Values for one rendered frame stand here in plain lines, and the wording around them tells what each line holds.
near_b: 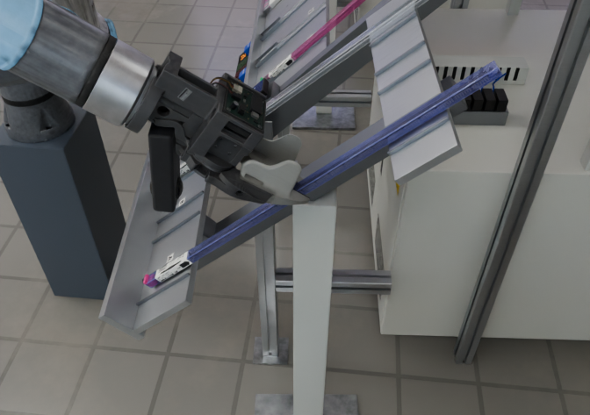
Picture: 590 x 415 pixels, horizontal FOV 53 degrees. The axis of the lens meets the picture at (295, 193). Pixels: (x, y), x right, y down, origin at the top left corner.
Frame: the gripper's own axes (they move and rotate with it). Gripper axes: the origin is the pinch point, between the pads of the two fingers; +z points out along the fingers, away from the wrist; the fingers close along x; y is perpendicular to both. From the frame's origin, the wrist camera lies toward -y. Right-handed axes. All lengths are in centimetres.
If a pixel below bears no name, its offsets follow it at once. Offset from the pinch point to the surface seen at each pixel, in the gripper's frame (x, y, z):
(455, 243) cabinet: 37, -20, 56
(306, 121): 137, -71, 53
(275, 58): 56, -14, 5
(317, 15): 58, -3, 7
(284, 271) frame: 37, -49, 31
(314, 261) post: 8.1, -15.6, 14.4
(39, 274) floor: 62, -118, -11
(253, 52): 62, -19, 2
